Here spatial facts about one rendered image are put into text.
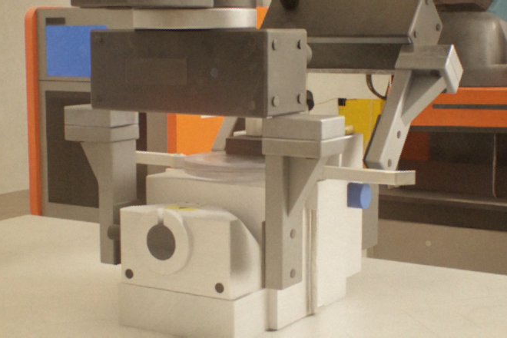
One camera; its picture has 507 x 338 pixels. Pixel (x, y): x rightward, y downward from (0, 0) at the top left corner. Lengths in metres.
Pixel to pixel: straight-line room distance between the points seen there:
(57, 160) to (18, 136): 2.52
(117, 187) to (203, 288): 0.10
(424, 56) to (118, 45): 0.23
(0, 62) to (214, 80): 3.98
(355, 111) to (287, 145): 1.72
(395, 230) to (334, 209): 1.51
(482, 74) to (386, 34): 0.43
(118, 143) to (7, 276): 0.18
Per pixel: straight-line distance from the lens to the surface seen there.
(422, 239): 2.17
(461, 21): 1.18
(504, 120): 1.16
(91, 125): 0.65
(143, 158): 0.72
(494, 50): 1.18
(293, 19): 0.79
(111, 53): 0.63
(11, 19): 4.49
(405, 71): 0.73
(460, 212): 2.15
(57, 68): 1.97
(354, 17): 0.77
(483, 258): 2.13
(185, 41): 0.59
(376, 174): 0.63
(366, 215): 0.79
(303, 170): 0.58
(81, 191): 1.96
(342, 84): 3.56
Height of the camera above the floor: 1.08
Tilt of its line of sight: 8 degrees down
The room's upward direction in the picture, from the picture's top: straight up
